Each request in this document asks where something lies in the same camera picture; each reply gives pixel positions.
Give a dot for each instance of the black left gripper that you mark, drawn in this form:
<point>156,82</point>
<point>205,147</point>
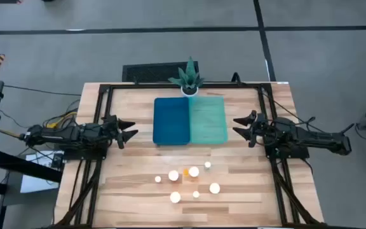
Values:
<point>110,130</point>

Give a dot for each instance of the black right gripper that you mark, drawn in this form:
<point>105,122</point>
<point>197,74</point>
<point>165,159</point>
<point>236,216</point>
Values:
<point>261,128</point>

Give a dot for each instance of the small clear pill bottle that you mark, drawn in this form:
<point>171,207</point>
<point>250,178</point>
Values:
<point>207,164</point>

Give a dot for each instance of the small grey pill bottle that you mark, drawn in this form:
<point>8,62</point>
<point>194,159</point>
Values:
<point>158,179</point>

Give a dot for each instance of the large orange pill bottle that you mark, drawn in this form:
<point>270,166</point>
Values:
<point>214,188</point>
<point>175,197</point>
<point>193,171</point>
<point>173,175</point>

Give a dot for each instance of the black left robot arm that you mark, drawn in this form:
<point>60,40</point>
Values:
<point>59,133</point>

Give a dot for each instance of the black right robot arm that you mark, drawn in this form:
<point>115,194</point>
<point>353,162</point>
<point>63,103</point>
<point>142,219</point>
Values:
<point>313,140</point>

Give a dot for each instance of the translucent teal plastic bin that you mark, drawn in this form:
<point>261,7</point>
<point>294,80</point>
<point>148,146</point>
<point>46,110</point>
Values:
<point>208,122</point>

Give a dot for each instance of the dark blue plastic bin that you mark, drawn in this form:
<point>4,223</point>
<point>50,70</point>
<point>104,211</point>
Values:
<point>170,122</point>

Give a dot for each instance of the black perforated floor mat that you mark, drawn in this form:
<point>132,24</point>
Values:
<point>157,71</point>

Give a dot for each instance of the green succulent in white pot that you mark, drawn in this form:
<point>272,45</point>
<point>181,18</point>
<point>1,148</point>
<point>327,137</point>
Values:
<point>189,79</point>

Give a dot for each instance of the small black device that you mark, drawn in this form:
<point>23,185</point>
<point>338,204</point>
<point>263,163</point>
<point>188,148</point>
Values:
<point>56,160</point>

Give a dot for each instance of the black desk beam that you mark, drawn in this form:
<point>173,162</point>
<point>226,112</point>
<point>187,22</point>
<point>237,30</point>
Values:
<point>27,166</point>

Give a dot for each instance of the white paper sheets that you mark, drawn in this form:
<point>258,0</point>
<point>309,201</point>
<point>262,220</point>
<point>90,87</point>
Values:
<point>33,186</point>

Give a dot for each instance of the black aluminium table frame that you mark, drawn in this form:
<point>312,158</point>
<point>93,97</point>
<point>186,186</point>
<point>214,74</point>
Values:
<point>138,86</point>

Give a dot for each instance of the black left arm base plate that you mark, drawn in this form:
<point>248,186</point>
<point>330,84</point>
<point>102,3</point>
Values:
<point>84,155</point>

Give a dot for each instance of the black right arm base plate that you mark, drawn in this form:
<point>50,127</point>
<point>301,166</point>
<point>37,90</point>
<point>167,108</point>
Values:
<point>297,154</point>

